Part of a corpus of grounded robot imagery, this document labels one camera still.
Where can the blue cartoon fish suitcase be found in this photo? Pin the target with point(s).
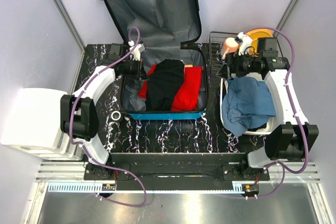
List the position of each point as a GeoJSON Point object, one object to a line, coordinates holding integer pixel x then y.
{"type": "Point", "coordinates": [168, 29]}

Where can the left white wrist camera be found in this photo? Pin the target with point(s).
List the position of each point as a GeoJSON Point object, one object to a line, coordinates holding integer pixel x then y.
{"type": "Point", "coordinates": [137, 50]}

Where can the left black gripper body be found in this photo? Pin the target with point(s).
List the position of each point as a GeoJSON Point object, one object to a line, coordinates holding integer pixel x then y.
{"type": "Point", "coordinates": [133, 68]}

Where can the red garment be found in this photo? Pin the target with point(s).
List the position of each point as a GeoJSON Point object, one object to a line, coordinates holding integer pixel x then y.
{"type": "Point", "coordinates": [187, 97]}

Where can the white drawer organizer box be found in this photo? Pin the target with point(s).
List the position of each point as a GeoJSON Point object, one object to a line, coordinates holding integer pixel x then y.
{"type": "Point", "coordinates": [33, 126]}

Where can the pink plastic cup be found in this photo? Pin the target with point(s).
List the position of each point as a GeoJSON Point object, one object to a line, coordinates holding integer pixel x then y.
{"type": "Point", "coordinates": [229, 45]}

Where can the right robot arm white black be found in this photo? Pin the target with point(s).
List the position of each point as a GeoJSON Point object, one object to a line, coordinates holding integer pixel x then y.
{"type": "Point", "coordinates": [257, 97]}

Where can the black garment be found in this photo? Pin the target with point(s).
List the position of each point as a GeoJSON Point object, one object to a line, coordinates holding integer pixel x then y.
{"type": "Point", "coordinates": [163, 85]}

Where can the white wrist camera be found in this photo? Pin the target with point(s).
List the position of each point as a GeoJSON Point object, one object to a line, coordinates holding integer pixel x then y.
{"type": "Point", "coordinates": [137, 50]}
{"type": "Point", "coordinates": [244, 42]}

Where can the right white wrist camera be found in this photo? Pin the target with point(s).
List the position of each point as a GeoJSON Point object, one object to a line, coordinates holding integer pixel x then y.
{"type": "Point", "coordinates": [244, 42]}

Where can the blue cotton shirt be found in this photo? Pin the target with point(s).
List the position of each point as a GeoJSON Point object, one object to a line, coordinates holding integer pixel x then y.
{"type": "Point", "coordinates": [246, 103]}

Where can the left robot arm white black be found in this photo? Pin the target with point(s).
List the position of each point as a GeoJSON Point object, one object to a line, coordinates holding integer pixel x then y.
{"type": "Point", "coordinates": [78, 114]}

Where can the white rectangular plastic basin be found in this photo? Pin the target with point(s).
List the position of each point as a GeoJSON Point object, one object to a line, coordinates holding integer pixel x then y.
{"type": "Point", "coordinates": [262, 127]}

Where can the black wire dish rack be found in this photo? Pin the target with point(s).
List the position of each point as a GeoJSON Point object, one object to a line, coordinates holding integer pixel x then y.
{"type": "Point", "coordinates": [216, 39]}

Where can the aluminium rail frame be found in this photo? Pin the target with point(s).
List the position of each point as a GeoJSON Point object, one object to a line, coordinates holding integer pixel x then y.
{"type": "Point", "coordinates": [82, 177]}

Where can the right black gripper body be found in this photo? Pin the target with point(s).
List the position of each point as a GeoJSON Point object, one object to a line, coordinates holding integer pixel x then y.
{"type": "Point", "coordinates": [244, 64]}

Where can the black marbled table mat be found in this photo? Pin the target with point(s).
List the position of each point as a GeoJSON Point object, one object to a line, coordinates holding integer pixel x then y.
{"type": "Point", "coordinates": [204, 135]}

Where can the orange round plate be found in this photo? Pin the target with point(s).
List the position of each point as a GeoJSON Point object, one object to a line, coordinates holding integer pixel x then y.
{"type": "Point", "coordinates": [255, 34]}

